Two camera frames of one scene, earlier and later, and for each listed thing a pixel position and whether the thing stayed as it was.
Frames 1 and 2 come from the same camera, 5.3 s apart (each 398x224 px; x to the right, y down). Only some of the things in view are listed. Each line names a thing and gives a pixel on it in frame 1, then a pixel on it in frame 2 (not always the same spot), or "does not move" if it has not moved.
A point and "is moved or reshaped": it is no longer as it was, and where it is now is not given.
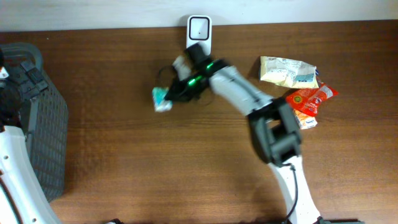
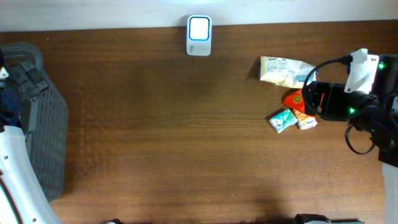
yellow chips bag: x=288 y=72 does not move
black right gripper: x=176 y=90 -> x=329 y=91
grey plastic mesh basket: x=45 y=120 does not move
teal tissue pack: x=161 y=104 is moved or reshaped
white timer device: x=199 y=31 does not move
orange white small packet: x=304 y=121 does not move
